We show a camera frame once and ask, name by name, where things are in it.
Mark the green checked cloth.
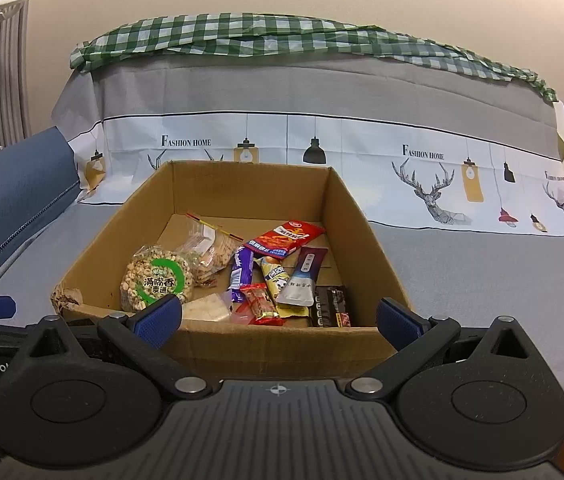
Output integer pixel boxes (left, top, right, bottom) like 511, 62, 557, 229
69, 14, 559, 103

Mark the grey pleated curtain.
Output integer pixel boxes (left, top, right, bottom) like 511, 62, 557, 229
0, 0, 35, 153

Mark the purple and white pouch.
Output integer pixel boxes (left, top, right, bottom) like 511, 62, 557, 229
276, 246, 329, 307

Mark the white snack packet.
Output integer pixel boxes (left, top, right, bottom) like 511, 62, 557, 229
182, 294, 233, 322

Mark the dark chocolate bar packet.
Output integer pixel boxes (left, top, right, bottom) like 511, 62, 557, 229
312, 285, 353, 328

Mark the brown cardboard box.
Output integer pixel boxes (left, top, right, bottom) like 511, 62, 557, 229
51, 160, 413, 382

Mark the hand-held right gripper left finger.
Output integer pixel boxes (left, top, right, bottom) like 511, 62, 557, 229
22, 294, 213, 402

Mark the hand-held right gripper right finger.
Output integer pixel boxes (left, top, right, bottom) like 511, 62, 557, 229
346, 297, 543, 402

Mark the small purple snack packet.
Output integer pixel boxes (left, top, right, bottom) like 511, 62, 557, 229
229, 246, 255, 303

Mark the round nut cracker packet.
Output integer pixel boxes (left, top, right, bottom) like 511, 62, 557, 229
119, 244, 202, 313

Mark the large red snack packet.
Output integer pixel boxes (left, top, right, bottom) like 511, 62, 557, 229
244, 220, 326, 261

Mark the long clear rice cracker packet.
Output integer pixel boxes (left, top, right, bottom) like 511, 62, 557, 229
177, 212, 245, 286

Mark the yellow snack packet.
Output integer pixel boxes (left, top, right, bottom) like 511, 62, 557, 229
254, 256, 312, 320

